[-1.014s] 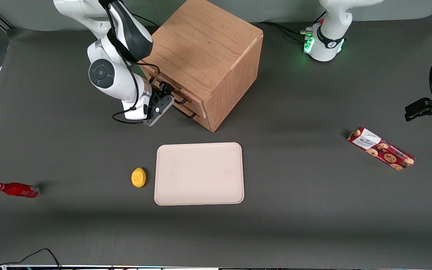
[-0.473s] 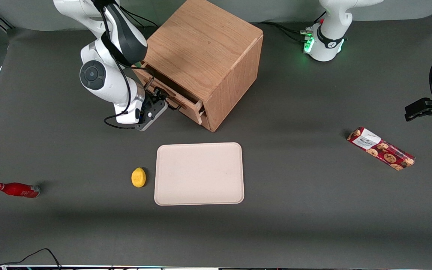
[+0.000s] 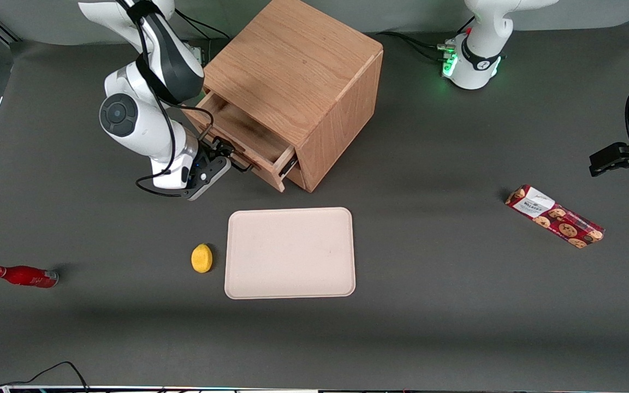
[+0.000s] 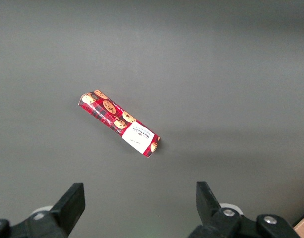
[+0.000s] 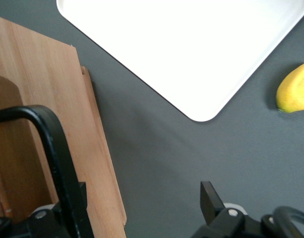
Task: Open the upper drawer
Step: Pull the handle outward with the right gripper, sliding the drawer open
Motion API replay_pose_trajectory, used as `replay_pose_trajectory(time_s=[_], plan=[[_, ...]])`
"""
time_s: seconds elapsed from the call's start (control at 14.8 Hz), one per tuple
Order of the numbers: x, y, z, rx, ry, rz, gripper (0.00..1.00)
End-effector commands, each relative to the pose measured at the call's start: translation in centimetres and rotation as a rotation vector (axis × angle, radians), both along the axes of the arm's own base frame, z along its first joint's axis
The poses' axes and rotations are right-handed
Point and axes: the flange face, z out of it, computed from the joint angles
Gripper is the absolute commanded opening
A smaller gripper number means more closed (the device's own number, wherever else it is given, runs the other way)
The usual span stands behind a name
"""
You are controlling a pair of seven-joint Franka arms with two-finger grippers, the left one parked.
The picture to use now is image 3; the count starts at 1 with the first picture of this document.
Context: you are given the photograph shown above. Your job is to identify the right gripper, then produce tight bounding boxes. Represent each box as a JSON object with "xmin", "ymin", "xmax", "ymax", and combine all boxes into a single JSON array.
[{"xmin": 181, "ymin": 134, "xmax": 239, "ymax": 187}]

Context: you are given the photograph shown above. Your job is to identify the black metal drawer handle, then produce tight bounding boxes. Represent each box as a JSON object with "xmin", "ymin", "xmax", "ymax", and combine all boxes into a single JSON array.
[{"xmin": 200, "ymin": 123, "xmax": 254, "ymax": 173}]

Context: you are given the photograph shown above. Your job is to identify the wooden drawer front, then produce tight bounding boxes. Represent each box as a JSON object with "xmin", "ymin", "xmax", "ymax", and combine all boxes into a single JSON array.
[{"xmin": 287, "ymin": 166, "xmax": 310, "ymax": 192}]

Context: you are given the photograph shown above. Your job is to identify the oak wooden drawer cabinet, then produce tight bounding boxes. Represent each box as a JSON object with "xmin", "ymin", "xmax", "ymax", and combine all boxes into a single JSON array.
[{"xmin": 201, "ymin": 0, "xmax": 384, "ymax": 193}]

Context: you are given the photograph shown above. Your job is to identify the red cookie box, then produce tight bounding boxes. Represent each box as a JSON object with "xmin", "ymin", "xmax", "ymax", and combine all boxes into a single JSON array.
[{"xmin": 505, "ymin": 184, "xmax": 606, "ymax": 249}]

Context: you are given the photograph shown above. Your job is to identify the yellow lemon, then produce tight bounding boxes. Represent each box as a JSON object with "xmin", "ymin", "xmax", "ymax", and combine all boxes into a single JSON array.
[{"xmin": 191, "ymin": 243, "xmax": 213, "ymax": 274}]

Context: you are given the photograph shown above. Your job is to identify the beige rectangular tray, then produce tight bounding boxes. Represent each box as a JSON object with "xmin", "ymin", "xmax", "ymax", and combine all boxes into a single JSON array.
[{"xmin": 224, "ymin": 207, "xmax": 357, "ymax": 300}]

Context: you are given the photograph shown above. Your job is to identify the red soda bottle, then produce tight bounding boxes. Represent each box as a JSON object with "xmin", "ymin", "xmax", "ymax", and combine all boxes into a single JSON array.
[{"xmin": 0, "ymin": 265, "xmax": 60, "ymax": 289}]

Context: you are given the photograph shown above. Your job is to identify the black cable along right arm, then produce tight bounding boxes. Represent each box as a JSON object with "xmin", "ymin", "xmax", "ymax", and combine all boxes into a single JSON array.
[{"xmin": 118, "ymin": 0, "xmax": 215, "ymax": 198}]

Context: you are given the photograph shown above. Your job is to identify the black cables at right arm base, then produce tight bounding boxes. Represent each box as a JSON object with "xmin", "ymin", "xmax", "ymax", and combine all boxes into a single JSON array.
[{"xmin": 175, "ymin": 9, "xmax": 231, "ymax": 66}]

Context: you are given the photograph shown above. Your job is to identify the black cables at arm base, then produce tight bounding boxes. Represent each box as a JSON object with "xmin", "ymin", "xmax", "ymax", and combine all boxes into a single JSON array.
[
  {"xmin": 381, "ymin": 16, "xmax": 476, "ymax": 65},
  {"xmin": 175, "ymin": 9, "xmax": 231, "ymax": 66}
]

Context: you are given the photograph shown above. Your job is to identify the black cables at left arm base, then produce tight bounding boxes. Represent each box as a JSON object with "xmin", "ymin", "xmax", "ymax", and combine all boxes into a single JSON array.
[{"xmin": 381, "ymin": 16, "xmax": 476, "ymax": 65}]

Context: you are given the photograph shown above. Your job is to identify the black cable at table edge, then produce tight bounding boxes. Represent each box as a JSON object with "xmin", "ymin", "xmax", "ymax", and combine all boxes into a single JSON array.
[{"xmin": 0, "ymin": 361, "xmax": 92, "ymax": 393}]

